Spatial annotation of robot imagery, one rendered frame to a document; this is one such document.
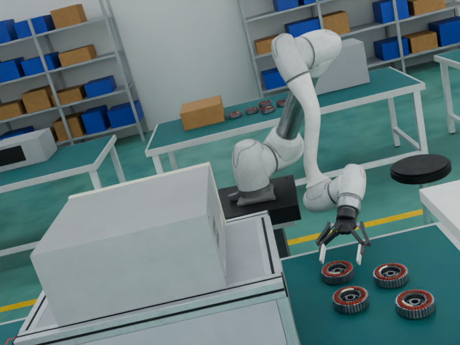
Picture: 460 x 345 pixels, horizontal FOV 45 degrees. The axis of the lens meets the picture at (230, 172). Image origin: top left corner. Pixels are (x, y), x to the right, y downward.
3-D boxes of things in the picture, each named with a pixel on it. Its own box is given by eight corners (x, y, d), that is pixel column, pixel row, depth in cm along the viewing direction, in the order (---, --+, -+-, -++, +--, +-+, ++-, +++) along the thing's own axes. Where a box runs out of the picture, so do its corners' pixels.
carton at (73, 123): (66, 134, 837) (59, 116, 828) (89, 129, 835) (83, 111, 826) (59, 142, 799) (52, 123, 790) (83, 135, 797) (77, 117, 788)
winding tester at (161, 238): (91, 254, 173) (69, 195, 167) (226, 222, 171) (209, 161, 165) (57, 327, 136) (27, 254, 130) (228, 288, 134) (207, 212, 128)
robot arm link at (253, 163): (230, 189, 266) (220, 146, 259) (259, 174, 275) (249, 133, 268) (251, 194, 253) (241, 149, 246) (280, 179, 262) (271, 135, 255)
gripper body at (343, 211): (361, 217, 209) (358, 238, 204) (339, 218, 213) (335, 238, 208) (356, 206, 204) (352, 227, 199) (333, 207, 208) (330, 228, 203)
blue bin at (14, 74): (11, 78, 808) (4, 61, 800) (29, 73, 807) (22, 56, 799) (1, 83, 768) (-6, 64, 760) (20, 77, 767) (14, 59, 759)
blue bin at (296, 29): (288, 44, 801) (284, 24, 792) (316, 36, 799) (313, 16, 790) (292, 46, 761) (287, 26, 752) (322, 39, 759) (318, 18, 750)
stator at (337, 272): (328, 267, 202) (326, 259, 201) (358, 268, 197) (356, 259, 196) (318, 285, 193) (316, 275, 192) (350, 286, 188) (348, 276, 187)
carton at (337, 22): (319, 35, 799) (315, 16, 790) (343, 29, 797) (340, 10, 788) (324, 38, 761) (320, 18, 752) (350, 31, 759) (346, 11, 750)
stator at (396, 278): (415, 276, 184) (414, 267, 182) (394, 293, 178) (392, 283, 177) (389, 267, 193) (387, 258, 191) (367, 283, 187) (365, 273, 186)
